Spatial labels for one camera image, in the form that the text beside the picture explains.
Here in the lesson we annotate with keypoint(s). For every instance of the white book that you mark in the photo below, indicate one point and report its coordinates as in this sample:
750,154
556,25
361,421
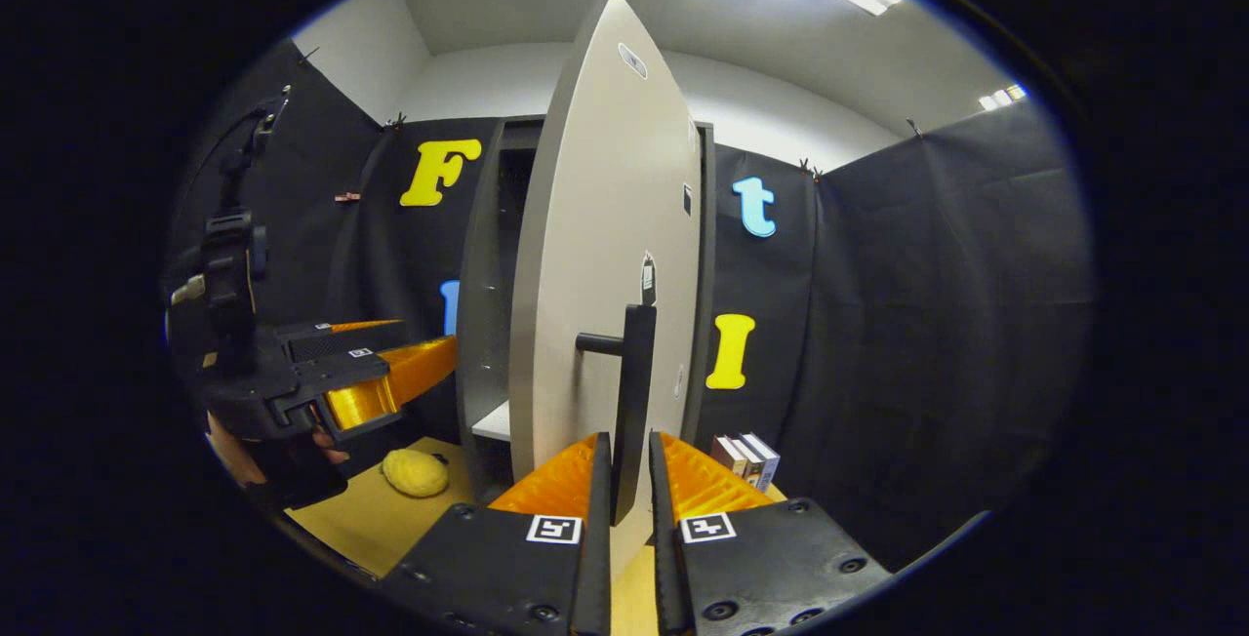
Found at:
747,465

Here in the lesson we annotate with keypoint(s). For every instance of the black backdrop cloth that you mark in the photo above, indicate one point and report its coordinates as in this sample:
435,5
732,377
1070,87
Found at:
927,324

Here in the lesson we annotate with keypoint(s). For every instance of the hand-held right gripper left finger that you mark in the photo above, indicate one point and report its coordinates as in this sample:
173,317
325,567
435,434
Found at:
597,538

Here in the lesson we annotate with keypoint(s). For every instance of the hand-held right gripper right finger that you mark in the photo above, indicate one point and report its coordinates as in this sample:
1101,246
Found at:
664,558

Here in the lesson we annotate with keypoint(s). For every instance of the beige cabinet door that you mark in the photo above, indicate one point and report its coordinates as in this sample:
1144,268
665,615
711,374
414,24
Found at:
585,226

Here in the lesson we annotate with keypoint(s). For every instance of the black clip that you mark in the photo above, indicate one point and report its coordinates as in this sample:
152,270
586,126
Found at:
307,56
810,168
912,127
397,119

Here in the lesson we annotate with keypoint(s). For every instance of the white cabinet shelf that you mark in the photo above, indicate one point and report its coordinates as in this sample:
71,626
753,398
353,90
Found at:
494,421

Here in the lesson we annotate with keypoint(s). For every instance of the brown book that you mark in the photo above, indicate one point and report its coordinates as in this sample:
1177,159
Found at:
724,453

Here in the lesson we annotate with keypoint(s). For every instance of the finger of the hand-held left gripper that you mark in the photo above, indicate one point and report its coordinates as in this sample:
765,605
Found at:
342,338
337,373

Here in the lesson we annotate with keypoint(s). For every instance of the yellow lumpy object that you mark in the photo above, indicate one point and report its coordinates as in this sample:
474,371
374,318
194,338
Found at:
415,473

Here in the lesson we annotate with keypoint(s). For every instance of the small ceiling light panel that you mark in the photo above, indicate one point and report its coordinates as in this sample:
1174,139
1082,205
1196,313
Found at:
1003,97

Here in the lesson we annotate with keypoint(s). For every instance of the dark grey cabinet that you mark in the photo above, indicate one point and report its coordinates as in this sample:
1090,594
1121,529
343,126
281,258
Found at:
483,324

